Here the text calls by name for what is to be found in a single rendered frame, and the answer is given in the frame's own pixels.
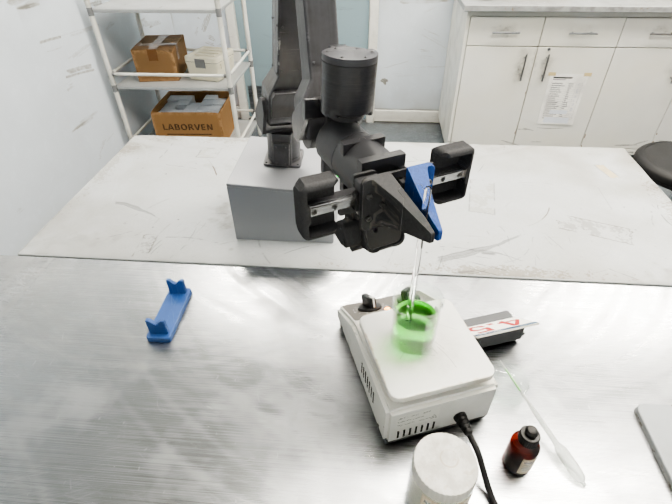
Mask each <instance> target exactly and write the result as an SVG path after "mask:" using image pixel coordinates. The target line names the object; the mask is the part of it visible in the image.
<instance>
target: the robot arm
mask: <svg viewBox="0 0 672 504"><path fill-rule="evenodd" d="M271 19H272V64H271V66H272V67H271V69H270V70H269V72H268V73H267V75H266V76H265V78H264V79H263V81H262V92H261V97H259V99H258V102H257V106H256V109H255V115H256V122H257V125H258V127H259V129H260V131H261V133H262V134H267V145H268V150H267V153H266V156H265V159H264V162H263V164H264V166H272V167H286V168H300V167H301V163H302V158H303V154H304V149H300V141H303V144H304V146H305V147H306V148H307V149H311V148H316V151H317V154H318V155H319V156H320V157H321V173H317V174H313V175H308V176H304V177H299V179H298V180H297V181H296V183H295V185H294V187H293V194H294V206H295V219H296V225H297V229H298V231H299V233H300V234H301V236H302V237H303V239H305V240H307V241H310V240H314V239H317V238H321V237H324V236H328V235H332V234H335V235H336V237H337V239H338V240H339V242H340V243H341V245H343V246H344V247H345V248H348V247H350V250H351V251H352V252H354V251H357V250H360V249H363V248H364V249H365V250H367V251H368V252H370V253H377V252H379V251H380V250H384V249H387V248H390V247H396V246H398V245H400V244H402V243H403V241H404V239H405V233H406V234H408V235H410V236H413V237H415V238H418V239H420V240H422V241H425V242H427V243H432V242H434V239H435V240H436V241H439V240H441V239H442V233H443V230H442V227H441V223H440V220H439V217H438V214H437V210H436V207H435V204H434V203H436V204H444V203H447V202H451V201H455V200H458V199H462V198H463V197H464V196H465V195H466V190H467V185H468V181H469V176H470V171H471V167H472V162H473V157H474V153H475V149H474V148H473V147H472V146H470V145H469V144H468V143H466V142H465V141H463V140H462V141H457V142H453V143H449V144H444V145H440V146H437V147H434V148H433V149H431V156H430V162H426V163H422V164H418V165H413V166H409V167H406V166H405V159H406V153H405V152H404V151H402V150H401V149H400V150H395V151H391V152H390V151H389V150H388V149H386V148H385V136H384V135H383V134H382V133H377V134H373V135H370V134H369V133H368V132H367V131H365V130H364V129H363V128H362V127H361V126H360V124H361V122H362V120H363V118H364V116H365V115H369V116H370V115H372V114H373V107H374V96H375V86H376V76H377V65H378V55H379V54H378V52H377V51H376V50H374V49H365V48H359V47H350V46H347V45H346V44H339V39H338V23H337V7H336V0H272V17H271ZM335 175H336V176H337V177H338V178H339V179H340V191H336V192H334V186H335V185H336V183H337V182H338V178H337V177H336V176H335ZM426 186H431V188H432V192H431V198H430V205H429V211H428V217H427V219H426V218H425V216H424V215H423V214H422V213H421V210H422V203H423V196H424V189H425V187H426ZM336 210H338V215H339V216H343V215H345V218H344V219H342V220H339V221H337V222H335V216H334V211H336Z"/></svg>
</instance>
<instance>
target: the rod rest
mask: <svg viewBox="0 0 672 504"><path fill-rule="evenodd" d="M166 283H167V286H168V289H169V291H168V293H167V295H166V297H165V299H164V301H163V303H162V305H161V307H160V309H159V311H158V313H157V315H156V317H155V319H154V320H152V319H150V318H146V320H145V322H146V325H147V327H148V330H149V331H148V333H147V336H146V338H147V340H148V341H149V342H164V343H169V342H171V341H172V339H173V337H174V334H175V332H176V330H177V327H178V325H179V323H180V321H181V318H182V316H183V314H184V311H185V309H186V307H187V304H188V302H189V300H190V297H191V295H192V291H191V289H190V288H186V285H185V281H184V279H180V280H178V281H177V282H175V281H174V280H172V279H170V278H167V279H166Z"/></svg>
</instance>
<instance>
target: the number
mask: <svg viewBox="0 0 672 504"><path fill-rule="evenodd" d="M530 322H532V321H527V320H522V319H517V318H511V319H507V320H502V321H498V322H493V323H489V324H484V325H479V326H475V327H470V328H469V330H470V331H471V333H472V334H475V335H476V334H481V333H485V332H490V331H494V330H499V329H503V328H508V327H512V326H517V325H521V324H526V323H530Z"/></svg>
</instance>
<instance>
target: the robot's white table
mask: <svg viewBox="0 0 672 504"><path fill-rule="evenodd" d="M248 140H249V138H227V137H190V136H153V135H140V136H136V135H135V136H134V137H133V138H132V139H131V140H130V141H129V142H128V143H127V144H126V145H125V146H124V147H123V148H122V149H121V150H120V151H119V152H118V153H117V154H116V155H115V156H114V157H113V158H112V159H111V160H110V161H109V162H108V163H107V164H106V165H105V166H104V167H103V168H102V169H101V170H100V171H99V172H98V173H97V174H96V175H95V176H94V177H93V178H92V179H91V180H90V181H89V182H88V183H87V184H86V185H85V186H84V187H83V188H82V189H81V190H80V191H79V192H78V193H77V194H76V195H75V196H74V197H73V198H72V199H71V200H70V201H69V202H68V203H67V204H66V205H65V206H64V207H63V208H62V209H61V210H60V211H59V212H58V213H57V214H56V215H55V216H54V217H53V218H52V219H51V220H50V221H49V222H48V223H47V224H46V225H45V226H44V227H43V228H42V229H41V230H40V231H39V232H38V233H37V234H36V235H35V236H34V237H33V238H32V239H31V240H30V241H29V242H28V243H27V244H26V245H25V247H24V248H23V249H22V250H21V251H20V252H19V253H18V256H32V257H53V258H74V259H95V260H116V261H137V262H158V263H179V264H200V265H221V266H242V267H263V268H284V269H305V270H326V271H347V272H368V273H389V274H410V275H412V272H413V265H414V258H415V251H416V244H417V238H415V237H413V236H410V235H408V234H406V233H405V239H404V241H403V243H402V244H400V245H398V246H396V247H390V248H387V249H384V250H380V251H379V252H377V253H370V252H368V251H367V250H365V249H364V248H363V249H360V250H357V251H354V252H352V251H351V250H350V247H348V248H345V247H344V246H343V245H341V243H340V242H339V240H338V239H337V237H336V235H334V242H333V243H317V242H294V241H271V240H248V239H236V234H235V229H234V223H233V218H232V213H231V208H230V202H229V197H228V192H227V186H226V183H227V181H228V179H229V177H230V175H231V173H232V171H233V169H234V167H235V165H236V164H237V162H238V160H239V158H240V156H241V154H242V152H243V150H244V148H245V146H246V144H247V142H248ZM444 144H449V143H412V142H385V148H386V149H388V150H389V151H390V152H391V151H395V150H400V149H401V150H402V151H404V152H405V153H406V159H405V166H406V167H409V166H413V165H418V164H422V163H426V162H430V156H431V149H433V148H434V147H437V146H440V145H444ZM469 145H470V146H472V147H473V148H474V149H475V153H474V157H473V162H472V167H471V171H470V176H469V181H468V185H467V190H466V195H465V196H464V197H463V198H462V199H458V200H455V201H451V202H447V203H444V204H436V203H434V204H435V207H436V210H437V214H438V217H439V220H440V223H441V227H442V230H443V233H442V239H441V240H439V241H436V240H435V239H434V242H432V243H427V242H425V241H424V243H423V249H422V255H421V262H420V268H419V274H418V275H431V276H452V277H473V278H494V279H515V280H535V281H556V282H577V283H598V284H619V285H640V286H661V287H672V201H671V200H670V199H669V198H668V197H667V196H666V195H665V194H664V192H663V191H662V190H661V189H660V188H659V187H658V186H657V185H656V184H655V182H653V181H652V180H651V179H650V177H649V176H648V175H647V174H646V173H645V171H644V170H643V169H642V168H641V167H640V166H639V165H638V164H637V163H636V162H635V160H634V159H633V158H632V157H631V156H630V155H629V154H628V153H627V152H626V150H625V149H624V148H597V147H560V146H523V145H486V144H485V145H482V144H469Z"/></svg>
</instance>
